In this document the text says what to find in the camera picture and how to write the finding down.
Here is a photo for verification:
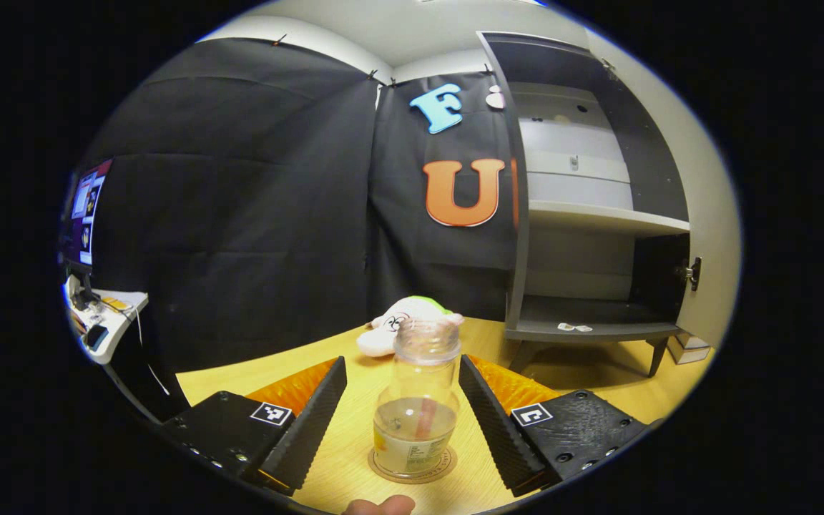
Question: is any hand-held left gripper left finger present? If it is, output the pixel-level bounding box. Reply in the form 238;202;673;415
162;355;348;496

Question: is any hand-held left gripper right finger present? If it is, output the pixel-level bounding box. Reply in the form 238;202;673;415
458;354;650;498

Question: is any round brown coaster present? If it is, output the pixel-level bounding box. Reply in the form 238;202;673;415
368;443;457;485

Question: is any clear glass bottle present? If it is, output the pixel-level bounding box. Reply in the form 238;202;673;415
373;318;463;479

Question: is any pink plush toy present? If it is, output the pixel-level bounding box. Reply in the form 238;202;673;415
356;295;464;358

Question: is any black backdrop cloth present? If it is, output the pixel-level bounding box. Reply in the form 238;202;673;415
62;36;521;423

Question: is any white desk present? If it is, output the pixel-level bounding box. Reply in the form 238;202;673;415
65;275;149;366

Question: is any computer monitor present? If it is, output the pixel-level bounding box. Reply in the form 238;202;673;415
60;159;114;308

